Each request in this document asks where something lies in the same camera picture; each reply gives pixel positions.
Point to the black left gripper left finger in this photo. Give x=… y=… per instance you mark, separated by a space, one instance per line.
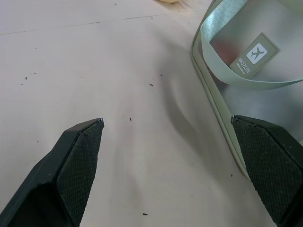
x=71 y=170

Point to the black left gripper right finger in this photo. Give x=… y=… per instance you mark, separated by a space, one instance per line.
x=272 y=165

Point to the pale green fabric bag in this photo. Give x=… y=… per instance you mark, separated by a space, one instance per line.
x=258 y=99

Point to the yellowish round object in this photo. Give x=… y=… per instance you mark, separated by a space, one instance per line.
x=168 y=1

